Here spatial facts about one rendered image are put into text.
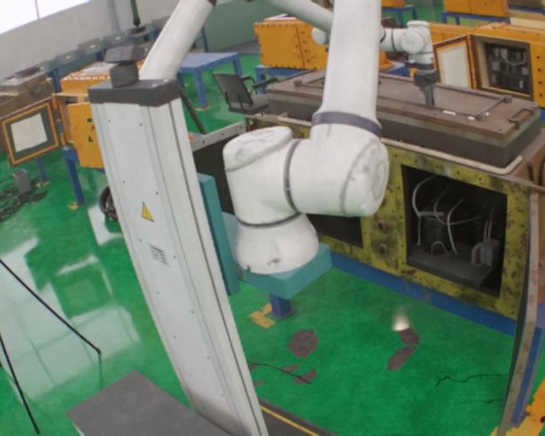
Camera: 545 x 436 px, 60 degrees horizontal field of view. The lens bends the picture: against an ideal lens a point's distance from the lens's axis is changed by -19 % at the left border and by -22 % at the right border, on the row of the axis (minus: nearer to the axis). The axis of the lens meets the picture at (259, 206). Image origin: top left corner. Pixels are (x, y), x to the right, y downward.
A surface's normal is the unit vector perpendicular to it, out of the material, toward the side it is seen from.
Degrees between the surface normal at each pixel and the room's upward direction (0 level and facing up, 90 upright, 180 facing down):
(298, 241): 68
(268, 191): 91
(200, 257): 90
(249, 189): 90
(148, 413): 0
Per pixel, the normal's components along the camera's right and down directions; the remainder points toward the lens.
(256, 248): -0.47, 0.10
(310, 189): -0.49, 0.34
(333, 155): -0.45, -0.24
